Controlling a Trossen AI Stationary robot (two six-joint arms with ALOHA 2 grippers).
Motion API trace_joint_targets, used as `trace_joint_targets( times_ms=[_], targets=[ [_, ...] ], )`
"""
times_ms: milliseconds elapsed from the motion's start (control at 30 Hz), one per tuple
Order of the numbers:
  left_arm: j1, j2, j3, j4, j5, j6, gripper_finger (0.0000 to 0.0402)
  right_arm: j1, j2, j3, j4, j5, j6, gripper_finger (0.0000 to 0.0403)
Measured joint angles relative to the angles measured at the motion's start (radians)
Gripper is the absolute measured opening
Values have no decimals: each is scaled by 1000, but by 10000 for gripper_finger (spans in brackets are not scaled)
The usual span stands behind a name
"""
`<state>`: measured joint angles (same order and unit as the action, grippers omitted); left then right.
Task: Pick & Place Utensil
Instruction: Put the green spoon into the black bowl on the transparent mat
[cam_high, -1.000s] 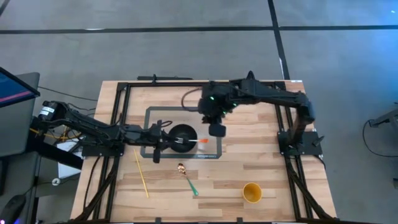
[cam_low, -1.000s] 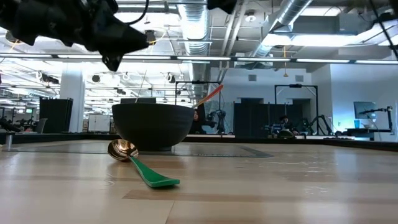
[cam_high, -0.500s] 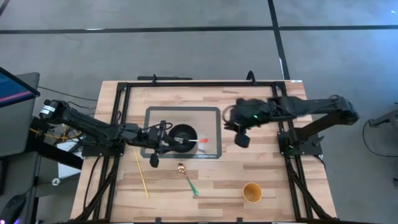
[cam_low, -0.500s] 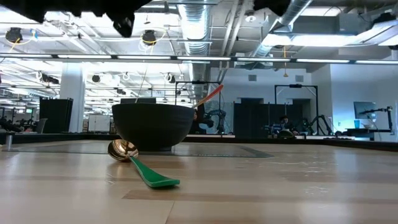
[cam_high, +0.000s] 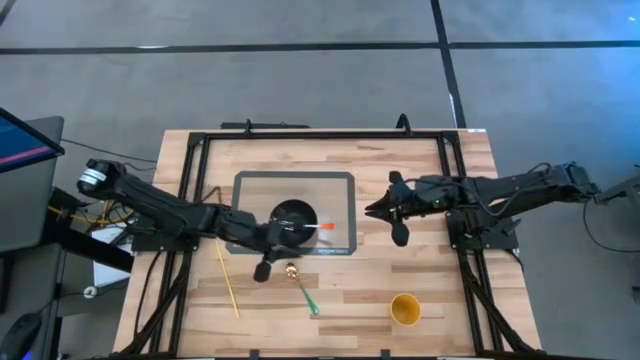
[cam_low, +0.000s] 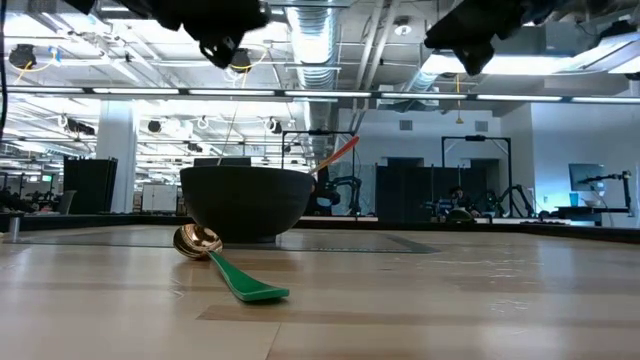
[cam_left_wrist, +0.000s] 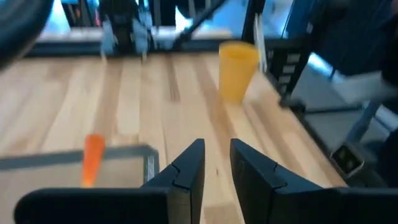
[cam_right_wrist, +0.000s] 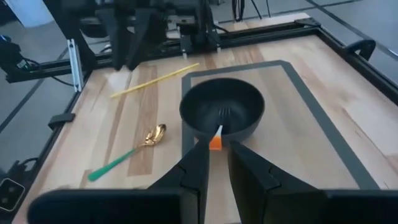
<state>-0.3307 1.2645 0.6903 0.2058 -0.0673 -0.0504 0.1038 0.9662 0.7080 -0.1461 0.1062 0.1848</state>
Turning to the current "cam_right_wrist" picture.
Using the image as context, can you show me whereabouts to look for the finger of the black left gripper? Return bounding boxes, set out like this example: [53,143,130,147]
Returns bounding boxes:
[104,9,133,71]
[126,7,167,71]

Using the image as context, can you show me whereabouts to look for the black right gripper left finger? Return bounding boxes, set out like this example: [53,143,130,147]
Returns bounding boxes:
[147,139,211,224]

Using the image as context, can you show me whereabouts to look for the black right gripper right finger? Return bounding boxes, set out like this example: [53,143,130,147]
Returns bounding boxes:
[227,140,327,224]

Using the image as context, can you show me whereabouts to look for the yellow chopstick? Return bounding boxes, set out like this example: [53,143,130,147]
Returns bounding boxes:
[110,62,200,99]

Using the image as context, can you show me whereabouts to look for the gold spoon with green handle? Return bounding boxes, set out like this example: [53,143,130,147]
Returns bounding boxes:
[87,123,167,182]

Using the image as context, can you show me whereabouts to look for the translucent mat with dark border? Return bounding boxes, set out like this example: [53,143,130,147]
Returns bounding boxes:
[181,60,381,190]

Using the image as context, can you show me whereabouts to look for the black round bowl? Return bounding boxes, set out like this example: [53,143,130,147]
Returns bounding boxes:
[179,77,266,147]

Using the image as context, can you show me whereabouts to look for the white panel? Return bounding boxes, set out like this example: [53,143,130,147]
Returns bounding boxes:
[5,0,54,28]

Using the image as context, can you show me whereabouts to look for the black table clamp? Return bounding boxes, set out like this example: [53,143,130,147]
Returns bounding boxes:
[47,112,76,131]

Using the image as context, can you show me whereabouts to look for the black rectangular device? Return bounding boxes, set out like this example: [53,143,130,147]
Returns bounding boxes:
[0,177,27,213]

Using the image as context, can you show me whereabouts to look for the silver aluminium extrusion post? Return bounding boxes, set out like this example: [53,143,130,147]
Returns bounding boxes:
[66,38,85,93]

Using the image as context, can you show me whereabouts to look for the black hanging cables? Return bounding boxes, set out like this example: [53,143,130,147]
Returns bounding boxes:
[231,0,272,22]

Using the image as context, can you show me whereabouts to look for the black device with cables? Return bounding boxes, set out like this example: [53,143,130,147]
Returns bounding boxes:
[0,34,43,83]

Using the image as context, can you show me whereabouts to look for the black aluminium table frame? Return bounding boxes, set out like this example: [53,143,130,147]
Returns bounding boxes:
[6,0,398,224]

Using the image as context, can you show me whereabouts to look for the black floor cable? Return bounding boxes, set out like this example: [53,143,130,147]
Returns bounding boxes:
[11,156,40,175]

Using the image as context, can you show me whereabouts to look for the black curved clamp handle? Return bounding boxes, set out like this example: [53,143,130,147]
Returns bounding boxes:
[344,38,377,62]

